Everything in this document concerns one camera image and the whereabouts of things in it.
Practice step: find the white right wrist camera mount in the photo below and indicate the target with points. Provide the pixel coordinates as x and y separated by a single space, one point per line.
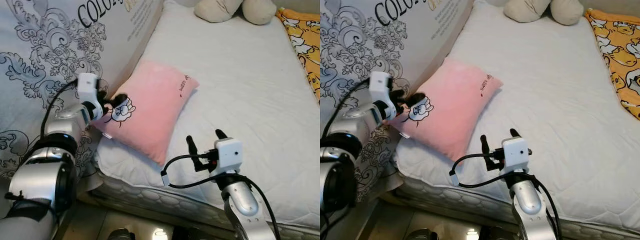
229 155
515 155

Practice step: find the white quilted mattress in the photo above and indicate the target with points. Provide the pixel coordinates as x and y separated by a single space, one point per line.
550 100
240 100

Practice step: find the beige plush toy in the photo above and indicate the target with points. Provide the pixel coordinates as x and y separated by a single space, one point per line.
525 10
215 10

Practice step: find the grey left robot leg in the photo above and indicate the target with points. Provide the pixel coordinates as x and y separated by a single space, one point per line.
121 235
420 235

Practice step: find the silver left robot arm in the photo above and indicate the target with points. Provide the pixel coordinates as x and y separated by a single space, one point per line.
45 175
340 190

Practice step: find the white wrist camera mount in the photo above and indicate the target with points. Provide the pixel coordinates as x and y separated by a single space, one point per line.
89 87
381 85
229 155
515 155

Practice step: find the yellow cartoon egg blanket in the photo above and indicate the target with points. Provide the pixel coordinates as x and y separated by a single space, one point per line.
305 40
620 50

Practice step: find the large printed headboard cushion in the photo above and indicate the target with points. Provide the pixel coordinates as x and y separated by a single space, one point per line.
50 50
360 50

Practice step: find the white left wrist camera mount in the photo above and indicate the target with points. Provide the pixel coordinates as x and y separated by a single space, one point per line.
381 85
89 87

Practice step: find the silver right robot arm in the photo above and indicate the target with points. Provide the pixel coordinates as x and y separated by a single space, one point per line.
530 205
242 205

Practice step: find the pink pillow with cartoon print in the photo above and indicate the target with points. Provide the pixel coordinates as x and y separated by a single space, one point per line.
450 105
155 100

